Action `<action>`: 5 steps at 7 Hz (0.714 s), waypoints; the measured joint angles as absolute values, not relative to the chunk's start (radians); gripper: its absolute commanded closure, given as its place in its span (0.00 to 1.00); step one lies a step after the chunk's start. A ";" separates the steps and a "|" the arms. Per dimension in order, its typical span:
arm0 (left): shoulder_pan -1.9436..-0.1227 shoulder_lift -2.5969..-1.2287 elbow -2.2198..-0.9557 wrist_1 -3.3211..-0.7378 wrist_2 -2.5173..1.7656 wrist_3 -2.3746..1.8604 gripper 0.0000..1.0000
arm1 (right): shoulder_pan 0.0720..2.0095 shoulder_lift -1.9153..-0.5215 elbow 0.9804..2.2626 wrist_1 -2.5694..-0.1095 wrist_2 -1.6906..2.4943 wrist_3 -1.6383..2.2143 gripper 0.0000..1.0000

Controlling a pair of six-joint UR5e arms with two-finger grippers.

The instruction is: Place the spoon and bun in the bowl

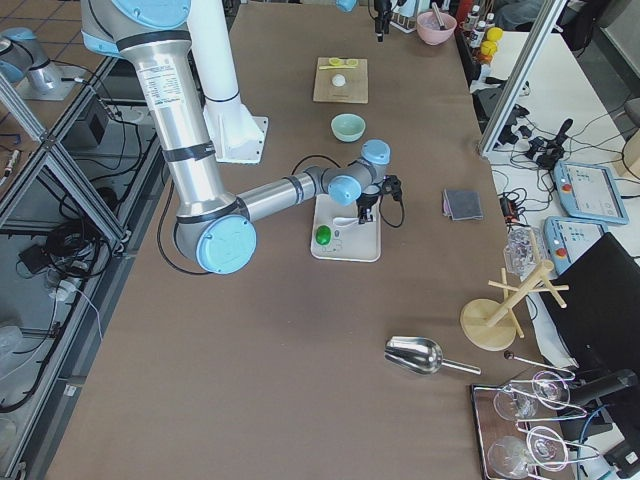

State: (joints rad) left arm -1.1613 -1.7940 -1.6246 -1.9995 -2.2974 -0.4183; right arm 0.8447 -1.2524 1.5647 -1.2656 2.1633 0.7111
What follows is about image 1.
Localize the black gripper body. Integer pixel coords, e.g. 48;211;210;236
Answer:
356;185;381;209
373;0;392;15

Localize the white ceramic soup spoon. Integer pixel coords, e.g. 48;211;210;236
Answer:
332;217;360;229

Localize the white steamed bun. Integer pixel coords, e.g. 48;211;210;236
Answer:
331;74;346;87

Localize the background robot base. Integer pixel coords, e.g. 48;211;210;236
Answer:
1;27;83;101

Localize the pink ribbed bowl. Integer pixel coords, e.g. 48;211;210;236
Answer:
416;11;458;45

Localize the mint green bowl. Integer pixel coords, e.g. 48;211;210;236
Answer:
330;113;366;143

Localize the beige rabbit serving tray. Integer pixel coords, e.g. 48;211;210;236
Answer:
310;194;381;262

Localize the light blue cup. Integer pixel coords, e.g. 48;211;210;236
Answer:
398;0;416;17

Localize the green bell pepper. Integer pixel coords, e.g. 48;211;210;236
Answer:
315;225;332;246

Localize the yellow plastic knife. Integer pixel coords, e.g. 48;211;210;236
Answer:
317;64;355;70

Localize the wooden cutting board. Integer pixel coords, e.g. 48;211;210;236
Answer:
313;57;369;104

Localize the grey folded cloth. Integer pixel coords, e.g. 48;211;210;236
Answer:
442;189;484;221

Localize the metal scoop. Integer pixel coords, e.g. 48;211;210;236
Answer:
384;336;482;375

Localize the clear plastic container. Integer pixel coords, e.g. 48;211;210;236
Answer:
503;227;540;277

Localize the wooden mug tree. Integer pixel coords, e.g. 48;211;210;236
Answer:
460;231;570;351

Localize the lower teach pendant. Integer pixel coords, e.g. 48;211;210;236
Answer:
543;216;608;275

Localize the teach pendant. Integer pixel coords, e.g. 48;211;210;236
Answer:
553;161;629;225
543;216;608;275

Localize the upper teach pendant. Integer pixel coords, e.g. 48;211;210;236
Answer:
553;161;629;225

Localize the upper wine glass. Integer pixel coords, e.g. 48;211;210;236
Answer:
493;370;570;421

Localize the black monitor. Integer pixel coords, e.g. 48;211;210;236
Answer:
541;233;639;373

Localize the wine glass rack tray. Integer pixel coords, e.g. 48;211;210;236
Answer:
470;370;599;479

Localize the lower wine glass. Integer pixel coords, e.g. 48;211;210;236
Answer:
487;426;569;479

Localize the white wire cup rack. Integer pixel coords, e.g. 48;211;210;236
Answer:
390;0;416;34

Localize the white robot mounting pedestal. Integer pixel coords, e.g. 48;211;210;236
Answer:
187;0;268;164

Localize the aluminium frame post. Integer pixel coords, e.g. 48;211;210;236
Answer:
478;0;565;159

